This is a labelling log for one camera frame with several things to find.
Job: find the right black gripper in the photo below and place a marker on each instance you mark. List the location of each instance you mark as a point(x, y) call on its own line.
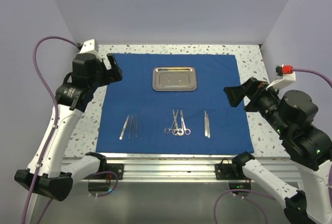
point(252, 88)

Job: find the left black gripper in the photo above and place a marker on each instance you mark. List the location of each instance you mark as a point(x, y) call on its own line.
point(114, 74)

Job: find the steel scalpel handle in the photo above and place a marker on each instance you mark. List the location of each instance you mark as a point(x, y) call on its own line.
point(208, 126)

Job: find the blue surgical cloth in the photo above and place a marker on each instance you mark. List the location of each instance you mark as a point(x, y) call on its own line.
point(134, 95)

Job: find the steel forceps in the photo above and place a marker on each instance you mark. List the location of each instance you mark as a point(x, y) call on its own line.
point(130, 126)

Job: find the steel surgical scissors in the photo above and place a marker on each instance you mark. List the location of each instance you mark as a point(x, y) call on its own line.
point(186, 131)

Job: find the steel hemostat clamp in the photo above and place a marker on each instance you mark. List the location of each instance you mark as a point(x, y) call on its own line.
point(168, 130)

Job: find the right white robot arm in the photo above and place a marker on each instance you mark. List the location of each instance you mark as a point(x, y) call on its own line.
point(291, 117)

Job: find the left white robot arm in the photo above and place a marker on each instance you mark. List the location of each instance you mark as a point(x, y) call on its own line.
point(45, 174)

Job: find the steel instrument tray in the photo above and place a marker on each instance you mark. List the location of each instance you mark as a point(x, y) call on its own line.
point(174, 78)

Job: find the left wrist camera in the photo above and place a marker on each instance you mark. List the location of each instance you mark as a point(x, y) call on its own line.
point(90, 46)

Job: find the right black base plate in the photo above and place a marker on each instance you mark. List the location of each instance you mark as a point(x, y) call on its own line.
point(226, 170)

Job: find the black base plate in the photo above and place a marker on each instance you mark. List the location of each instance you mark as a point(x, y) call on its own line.
point(117, 168)
point(226, 170)

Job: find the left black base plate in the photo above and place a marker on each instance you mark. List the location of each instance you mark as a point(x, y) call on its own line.
point(117, 168)

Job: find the aluminium front rail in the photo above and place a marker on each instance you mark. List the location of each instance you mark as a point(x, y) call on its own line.
point(189, 168)

